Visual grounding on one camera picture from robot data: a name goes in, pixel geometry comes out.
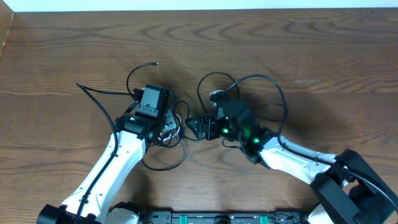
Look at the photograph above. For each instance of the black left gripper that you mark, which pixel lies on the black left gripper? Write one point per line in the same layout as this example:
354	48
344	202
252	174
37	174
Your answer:
171	123

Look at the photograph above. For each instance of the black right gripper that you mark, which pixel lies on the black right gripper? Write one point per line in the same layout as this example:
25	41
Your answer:
210	120

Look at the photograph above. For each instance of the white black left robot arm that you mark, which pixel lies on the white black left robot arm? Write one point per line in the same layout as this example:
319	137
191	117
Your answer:
91	201

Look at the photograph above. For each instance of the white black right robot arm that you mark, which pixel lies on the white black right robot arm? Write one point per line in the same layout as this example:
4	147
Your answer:
348	189

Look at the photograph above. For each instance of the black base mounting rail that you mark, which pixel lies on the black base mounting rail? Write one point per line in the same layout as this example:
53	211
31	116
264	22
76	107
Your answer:
167	217

